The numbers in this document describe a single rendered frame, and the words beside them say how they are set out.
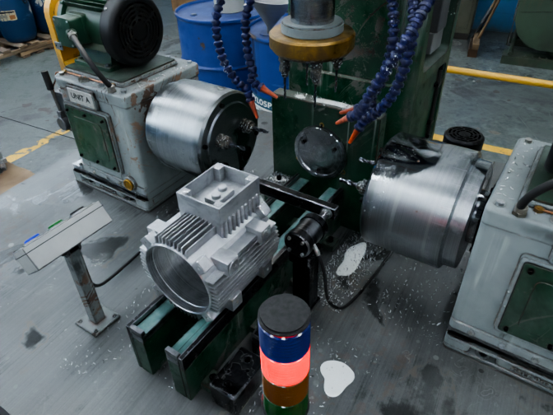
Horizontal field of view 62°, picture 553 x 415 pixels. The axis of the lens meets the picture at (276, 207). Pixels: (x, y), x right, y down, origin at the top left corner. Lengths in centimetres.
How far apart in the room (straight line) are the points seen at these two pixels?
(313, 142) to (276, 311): 73
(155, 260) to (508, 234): 63
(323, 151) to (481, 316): 53
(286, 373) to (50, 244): 54
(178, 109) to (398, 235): 61
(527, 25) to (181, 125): 419
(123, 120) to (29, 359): 60
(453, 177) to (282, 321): 50
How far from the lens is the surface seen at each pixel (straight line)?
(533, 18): 500
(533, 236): 84
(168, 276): 95
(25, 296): 128
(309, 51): 95
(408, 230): 92
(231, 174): 91
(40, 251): 94
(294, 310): 53
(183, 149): 117
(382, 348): 104
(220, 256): 81
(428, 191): 90
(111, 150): 137
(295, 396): 61
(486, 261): 90
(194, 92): 121
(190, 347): 88
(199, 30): 298
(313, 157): 122
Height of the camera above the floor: 162
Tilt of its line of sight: 37 degrees down
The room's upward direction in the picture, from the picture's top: 2 degrees counter-clockwise
